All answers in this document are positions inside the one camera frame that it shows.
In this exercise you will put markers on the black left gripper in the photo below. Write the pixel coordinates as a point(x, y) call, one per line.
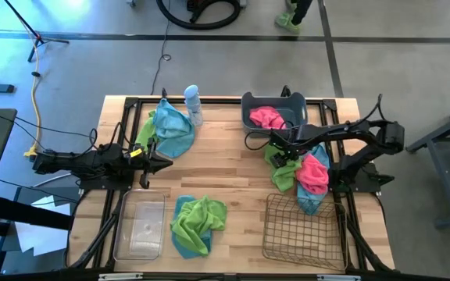
point(147, 164)

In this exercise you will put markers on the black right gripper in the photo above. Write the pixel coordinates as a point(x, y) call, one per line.
point(289, 146)

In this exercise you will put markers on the black aluminium table frame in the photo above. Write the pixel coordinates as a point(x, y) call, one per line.
point(225, 100)

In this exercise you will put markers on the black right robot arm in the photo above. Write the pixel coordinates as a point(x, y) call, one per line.
point(346, 132)

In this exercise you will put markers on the person's leg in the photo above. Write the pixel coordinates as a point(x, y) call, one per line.
point(302, 9)

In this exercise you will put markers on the clear plastic bin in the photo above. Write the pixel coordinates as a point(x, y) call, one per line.
point(139, 226)

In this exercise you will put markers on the white metal bracket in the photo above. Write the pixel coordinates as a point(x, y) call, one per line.
point(338, 278)
point(119, 276)

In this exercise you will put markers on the grey plastic basket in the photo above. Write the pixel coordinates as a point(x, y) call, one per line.
point(295, 105)

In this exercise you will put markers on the green microfiber towel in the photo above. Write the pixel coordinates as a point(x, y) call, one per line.
point(195, 222)
point(145, 134)
point(283, 177)

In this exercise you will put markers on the grey table frame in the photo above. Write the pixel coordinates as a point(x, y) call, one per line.
point(441, 175)

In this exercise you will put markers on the person's foot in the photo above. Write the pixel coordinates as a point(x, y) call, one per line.
point(287, 22)

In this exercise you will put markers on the pink microfiber towel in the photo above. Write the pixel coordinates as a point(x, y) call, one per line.
point(266, 117)
point(313, 175)

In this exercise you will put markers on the pale blue spray bottle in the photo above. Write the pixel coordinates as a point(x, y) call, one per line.
point(193, 103)

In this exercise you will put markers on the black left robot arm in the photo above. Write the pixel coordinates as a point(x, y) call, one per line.
point(72, 162)

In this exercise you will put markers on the white paper sheet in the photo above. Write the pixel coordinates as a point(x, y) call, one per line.
point(37, 234)

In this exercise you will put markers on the black tripod stand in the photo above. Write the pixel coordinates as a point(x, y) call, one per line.
point(38, 40)

